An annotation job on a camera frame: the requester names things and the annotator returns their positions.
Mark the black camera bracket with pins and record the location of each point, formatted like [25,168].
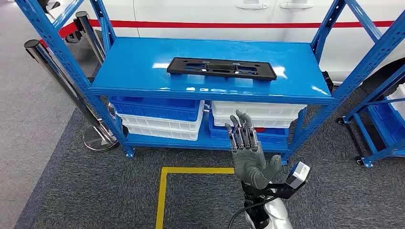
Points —
[281,191]

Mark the blue metal shelf rack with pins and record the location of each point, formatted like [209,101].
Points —
[142,63]

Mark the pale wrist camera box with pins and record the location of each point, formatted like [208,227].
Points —
[298,175]

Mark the black plastic frame part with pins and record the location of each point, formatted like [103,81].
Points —
[221,68]

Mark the yellow floor tape square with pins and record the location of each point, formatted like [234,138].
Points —
[163,196]

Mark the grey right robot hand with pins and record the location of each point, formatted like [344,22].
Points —
[250,164]

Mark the white car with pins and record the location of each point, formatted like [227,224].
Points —
[205,12]

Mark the red barrier belt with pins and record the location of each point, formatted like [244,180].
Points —
[221,24]
[65,30]

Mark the blue wheeled shelf rack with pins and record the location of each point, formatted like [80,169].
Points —
[384,154]

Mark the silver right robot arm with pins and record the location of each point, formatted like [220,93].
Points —
[278,218]

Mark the red item in crate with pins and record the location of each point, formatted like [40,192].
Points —
[260,129]

